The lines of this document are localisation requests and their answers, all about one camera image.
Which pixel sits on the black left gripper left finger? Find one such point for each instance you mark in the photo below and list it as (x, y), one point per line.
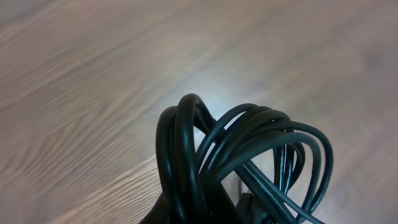
(223, 212)

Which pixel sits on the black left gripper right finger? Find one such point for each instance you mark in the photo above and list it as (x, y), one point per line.
(253, 209)

